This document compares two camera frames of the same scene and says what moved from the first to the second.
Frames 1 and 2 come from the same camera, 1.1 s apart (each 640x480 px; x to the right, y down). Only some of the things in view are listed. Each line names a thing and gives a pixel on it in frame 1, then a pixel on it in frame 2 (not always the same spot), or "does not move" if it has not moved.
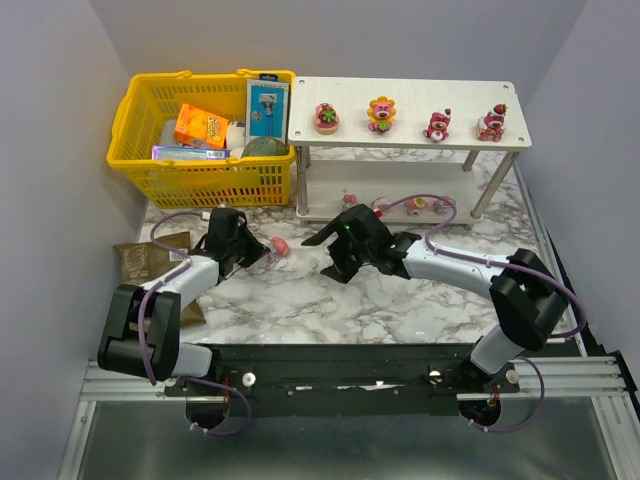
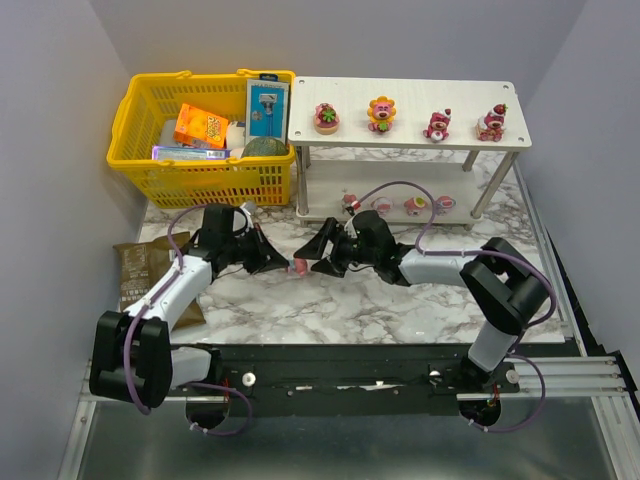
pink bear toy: [440, 206] does not move
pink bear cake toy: [326, 119] does not move
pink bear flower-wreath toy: [350, 199] does not move
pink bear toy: [280, 245] -> [301, 265]
